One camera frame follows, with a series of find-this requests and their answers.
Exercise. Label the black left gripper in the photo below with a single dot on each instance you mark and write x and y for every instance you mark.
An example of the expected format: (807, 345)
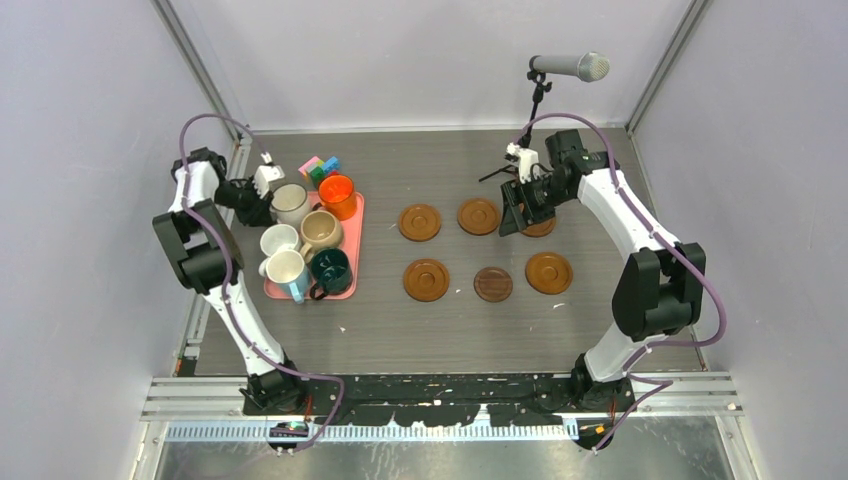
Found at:
(259, 213)

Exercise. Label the colourful toy block stack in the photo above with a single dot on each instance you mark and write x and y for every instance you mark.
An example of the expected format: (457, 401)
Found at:
(316, 170)

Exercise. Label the dark walnut wooden coaster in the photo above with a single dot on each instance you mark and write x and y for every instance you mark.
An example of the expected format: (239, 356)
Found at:
(493, 284)

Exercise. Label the black microphone tripod stand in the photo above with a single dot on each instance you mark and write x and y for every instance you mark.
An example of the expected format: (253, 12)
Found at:
(541, 88)

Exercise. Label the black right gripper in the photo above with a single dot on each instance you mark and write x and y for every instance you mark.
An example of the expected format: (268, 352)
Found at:
(512, 219)

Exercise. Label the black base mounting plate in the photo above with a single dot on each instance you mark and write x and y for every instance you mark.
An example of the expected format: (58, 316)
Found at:
(437, 400)

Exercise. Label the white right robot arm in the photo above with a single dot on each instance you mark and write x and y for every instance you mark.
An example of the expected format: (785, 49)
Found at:
(658, 293)

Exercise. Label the beige ceramic mug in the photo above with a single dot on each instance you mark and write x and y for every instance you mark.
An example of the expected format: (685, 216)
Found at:
(319, 230)

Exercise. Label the light blue mug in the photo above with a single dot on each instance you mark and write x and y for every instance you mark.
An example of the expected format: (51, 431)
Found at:
(286, 276)

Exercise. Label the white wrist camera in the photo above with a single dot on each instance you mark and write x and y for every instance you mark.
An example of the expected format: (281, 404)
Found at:
(268, 176)
(524, 159)

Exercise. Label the dark green mug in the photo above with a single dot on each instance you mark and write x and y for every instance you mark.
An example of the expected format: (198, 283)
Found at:
(332, 273)

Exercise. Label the light brown wooden coaster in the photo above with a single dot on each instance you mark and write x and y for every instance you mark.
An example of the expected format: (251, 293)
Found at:
(426, 280)

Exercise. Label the grey microphone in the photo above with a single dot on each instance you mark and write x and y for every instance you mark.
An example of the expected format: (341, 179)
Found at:
(588, 67)

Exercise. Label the white mug dark rim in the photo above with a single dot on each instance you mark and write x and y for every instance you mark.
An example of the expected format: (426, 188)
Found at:
(291, 204)

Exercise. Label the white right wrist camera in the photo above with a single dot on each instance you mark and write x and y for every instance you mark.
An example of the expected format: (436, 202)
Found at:
(524, 159)

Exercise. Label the orange translucent cup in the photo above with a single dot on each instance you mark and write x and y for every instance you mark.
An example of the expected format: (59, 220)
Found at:
(337, 195)

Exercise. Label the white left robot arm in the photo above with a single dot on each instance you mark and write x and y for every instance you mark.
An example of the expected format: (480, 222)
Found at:
(206, 259)

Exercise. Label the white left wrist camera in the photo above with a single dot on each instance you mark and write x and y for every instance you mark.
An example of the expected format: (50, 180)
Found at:
(268, 176)

